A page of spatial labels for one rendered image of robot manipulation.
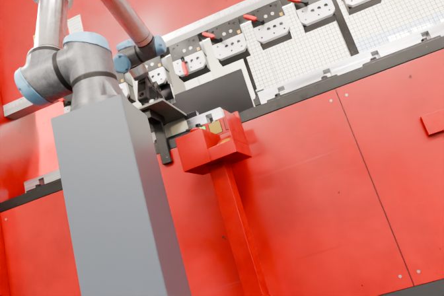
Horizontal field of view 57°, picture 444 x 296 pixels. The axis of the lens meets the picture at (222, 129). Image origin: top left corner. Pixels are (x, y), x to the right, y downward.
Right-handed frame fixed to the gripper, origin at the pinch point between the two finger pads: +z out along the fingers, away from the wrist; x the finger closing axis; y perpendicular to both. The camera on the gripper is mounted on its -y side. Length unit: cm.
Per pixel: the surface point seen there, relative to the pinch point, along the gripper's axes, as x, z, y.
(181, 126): -7.1, 7.6, -2.0
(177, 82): 58, 56, 261
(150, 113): -3.5, -8.1, -18.3
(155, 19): -9.0, -35.4, 32.9
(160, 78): -4.1, -12.5, 13.1
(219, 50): -33.9, -13.9, 14.2
